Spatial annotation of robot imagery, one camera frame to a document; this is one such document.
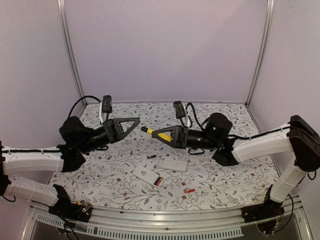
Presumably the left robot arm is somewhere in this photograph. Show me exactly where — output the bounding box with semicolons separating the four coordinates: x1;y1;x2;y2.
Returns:
0;116;140;217

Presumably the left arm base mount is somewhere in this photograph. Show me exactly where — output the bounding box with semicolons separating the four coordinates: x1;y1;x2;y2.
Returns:
48;199;92;223

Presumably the right aluminium frame post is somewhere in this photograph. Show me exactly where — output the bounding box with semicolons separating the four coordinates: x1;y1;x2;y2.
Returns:
245;0;275;108

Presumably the white remote with screen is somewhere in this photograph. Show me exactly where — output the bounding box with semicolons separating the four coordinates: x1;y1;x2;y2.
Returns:
132;165;165;188

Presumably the plain white remote control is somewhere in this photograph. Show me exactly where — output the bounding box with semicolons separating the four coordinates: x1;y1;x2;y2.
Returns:
156;158;187;172

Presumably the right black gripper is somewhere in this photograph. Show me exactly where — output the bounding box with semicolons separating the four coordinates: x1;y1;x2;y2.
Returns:
151;125;219;151

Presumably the floral patterned table mat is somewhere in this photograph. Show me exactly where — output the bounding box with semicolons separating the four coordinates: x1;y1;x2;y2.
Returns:
45;102;285;211

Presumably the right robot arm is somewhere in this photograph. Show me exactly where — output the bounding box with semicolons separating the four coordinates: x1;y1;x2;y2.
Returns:
146;113;320;218

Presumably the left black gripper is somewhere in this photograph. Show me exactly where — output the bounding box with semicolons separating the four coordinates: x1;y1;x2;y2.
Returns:
77;117;140;155

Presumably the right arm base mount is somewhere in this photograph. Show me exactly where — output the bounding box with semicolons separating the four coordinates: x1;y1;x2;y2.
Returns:
241;203;285;235

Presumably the front aluminium rail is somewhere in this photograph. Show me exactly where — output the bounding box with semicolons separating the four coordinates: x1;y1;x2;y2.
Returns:
21;195;316;240

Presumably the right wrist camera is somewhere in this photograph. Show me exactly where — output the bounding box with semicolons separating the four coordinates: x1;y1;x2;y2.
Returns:
173;100;192;128

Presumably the purple black AA battery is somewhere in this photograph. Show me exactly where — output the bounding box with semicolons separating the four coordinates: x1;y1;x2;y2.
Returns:
146;154;157;159

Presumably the red AA battery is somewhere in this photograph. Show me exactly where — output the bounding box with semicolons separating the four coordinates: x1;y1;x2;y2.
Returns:
184;189;195;194

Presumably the yellow handled screwdriver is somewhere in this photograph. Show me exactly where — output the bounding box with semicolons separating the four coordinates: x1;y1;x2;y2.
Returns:
141;126;173;142

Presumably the aluminium frame post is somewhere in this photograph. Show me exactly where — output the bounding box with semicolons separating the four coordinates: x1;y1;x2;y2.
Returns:
245;0;275;108
56;0;85;98

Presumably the left aluminium frame post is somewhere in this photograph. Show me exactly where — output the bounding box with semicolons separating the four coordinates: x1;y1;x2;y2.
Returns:
56;0;85;98

